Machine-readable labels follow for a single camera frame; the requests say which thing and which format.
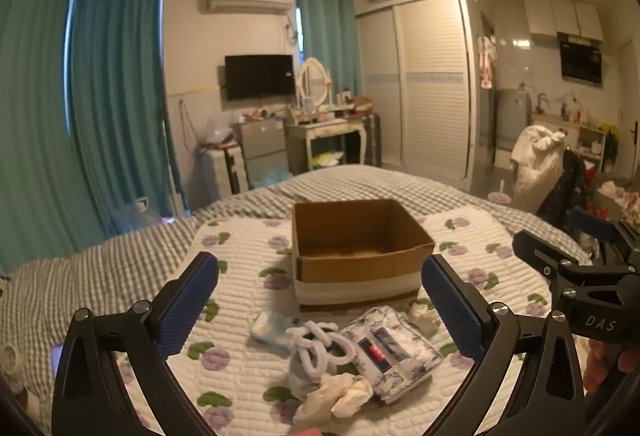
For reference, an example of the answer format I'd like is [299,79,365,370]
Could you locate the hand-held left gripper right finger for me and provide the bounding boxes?
[421,253,586,436]

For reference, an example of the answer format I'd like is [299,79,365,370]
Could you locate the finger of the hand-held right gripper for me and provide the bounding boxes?
[570,207,640,267]
[512,229,639,298]

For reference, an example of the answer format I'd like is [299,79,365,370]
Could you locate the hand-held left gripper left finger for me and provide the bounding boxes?
[51,251,219,436]

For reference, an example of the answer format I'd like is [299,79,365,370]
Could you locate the small white cloth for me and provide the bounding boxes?
[407,299,441,337]

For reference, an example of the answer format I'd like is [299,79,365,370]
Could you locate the floral print pouch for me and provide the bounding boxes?
[340,306,446,407]

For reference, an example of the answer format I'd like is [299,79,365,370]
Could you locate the light blue tissue packet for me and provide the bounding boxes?
[249,309,297,357]

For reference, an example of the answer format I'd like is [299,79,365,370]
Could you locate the person's right hand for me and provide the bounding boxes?
[584,340,632,395]

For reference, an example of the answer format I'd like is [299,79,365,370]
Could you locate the dark floral garment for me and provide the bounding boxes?
[537,149,592,233]

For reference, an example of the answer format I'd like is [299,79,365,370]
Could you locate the drink cup with straw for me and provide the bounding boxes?
[490,179,512,205]

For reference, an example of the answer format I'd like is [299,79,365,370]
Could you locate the floral quilted blanket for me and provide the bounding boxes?
[107,206,596,436]

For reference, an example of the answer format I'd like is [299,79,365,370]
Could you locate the white clothes pile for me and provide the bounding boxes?
[510,125,568,212]

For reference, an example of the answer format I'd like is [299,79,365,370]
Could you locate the large water jug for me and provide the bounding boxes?
[112,197,173,238]

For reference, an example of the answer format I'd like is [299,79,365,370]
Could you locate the white suitcase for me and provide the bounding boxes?
[202,147,251,208]

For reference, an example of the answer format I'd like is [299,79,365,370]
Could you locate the black range hood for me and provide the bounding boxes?
[556,32,603,84]

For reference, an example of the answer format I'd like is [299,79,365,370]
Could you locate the grey mini fridge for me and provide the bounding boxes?
[234,119,291,190]

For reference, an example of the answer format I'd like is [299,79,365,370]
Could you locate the clear plastic bag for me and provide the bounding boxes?
[202,113,236,148]

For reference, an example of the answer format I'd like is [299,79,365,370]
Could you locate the white louvred wardrobe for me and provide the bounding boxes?
[355,0,483,184]

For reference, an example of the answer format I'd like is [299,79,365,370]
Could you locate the pink hanging clothing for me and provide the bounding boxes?
[477,36,499,90]

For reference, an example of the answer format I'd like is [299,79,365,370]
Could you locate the white dressing table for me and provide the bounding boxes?
[285,116,366,176]

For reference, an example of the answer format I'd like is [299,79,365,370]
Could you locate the teal corner curtain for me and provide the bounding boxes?
[67,0,190,237]

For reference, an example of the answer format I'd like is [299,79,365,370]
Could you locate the wide teal curtain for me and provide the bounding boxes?
[0,0,77,273]

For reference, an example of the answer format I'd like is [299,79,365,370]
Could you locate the white oval mirror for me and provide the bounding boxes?
[295,58,333,110]

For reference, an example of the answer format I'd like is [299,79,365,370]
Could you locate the narrow teal curtain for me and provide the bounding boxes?
[294,0,365,98]

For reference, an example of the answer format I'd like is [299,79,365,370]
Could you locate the white wall cabinets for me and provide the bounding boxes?
[524,0,604,40]

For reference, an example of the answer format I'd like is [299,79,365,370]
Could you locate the black wall television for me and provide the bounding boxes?
[224,55,296,101]

